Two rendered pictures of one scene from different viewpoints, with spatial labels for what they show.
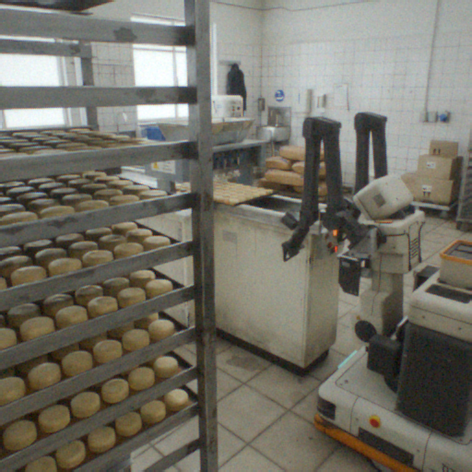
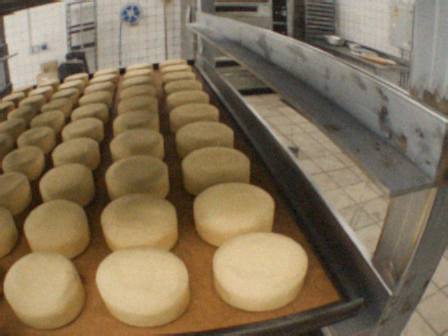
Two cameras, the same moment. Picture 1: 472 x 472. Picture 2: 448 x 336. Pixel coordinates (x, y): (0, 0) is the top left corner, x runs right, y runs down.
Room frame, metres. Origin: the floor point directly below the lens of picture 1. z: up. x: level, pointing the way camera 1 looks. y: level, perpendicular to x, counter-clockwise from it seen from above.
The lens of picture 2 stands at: (0.40, 0.68, 1.64)
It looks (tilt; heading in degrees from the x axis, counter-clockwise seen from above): 28 degrees down; 299
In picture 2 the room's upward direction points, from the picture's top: 1 degrees counter-clockwise
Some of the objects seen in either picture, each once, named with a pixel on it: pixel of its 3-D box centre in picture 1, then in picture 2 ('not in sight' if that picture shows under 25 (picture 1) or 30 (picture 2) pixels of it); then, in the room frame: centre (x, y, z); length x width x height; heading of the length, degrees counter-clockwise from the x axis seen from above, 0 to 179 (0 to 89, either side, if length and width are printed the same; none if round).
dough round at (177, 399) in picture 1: (176, 399); not in sight; (0.80, 0.14, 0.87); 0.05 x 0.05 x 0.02
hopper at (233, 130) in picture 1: (207, 132); not in sight; (2.71, 0.19, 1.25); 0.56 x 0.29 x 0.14; 139
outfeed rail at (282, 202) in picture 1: (212, 187); not in sight; (2.89, 0.18, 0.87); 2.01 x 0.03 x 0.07; 49
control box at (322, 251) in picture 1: (331, 240); not in sight; (2.14, -0.47, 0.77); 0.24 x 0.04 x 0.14; 139
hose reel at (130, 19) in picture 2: not in sight; (130, 32); (4.45, -3.58, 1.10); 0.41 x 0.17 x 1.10; 47
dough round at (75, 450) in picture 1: (70, 454); not in sight; (0.65, 0.31, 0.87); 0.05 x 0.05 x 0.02
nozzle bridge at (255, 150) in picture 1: (208, 171); not in sight; (2.71, 0.19, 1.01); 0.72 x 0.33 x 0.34; 139
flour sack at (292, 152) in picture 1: (305, 153); not in sight; (6.25, -0.93, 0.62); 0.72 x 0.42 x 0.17; 53
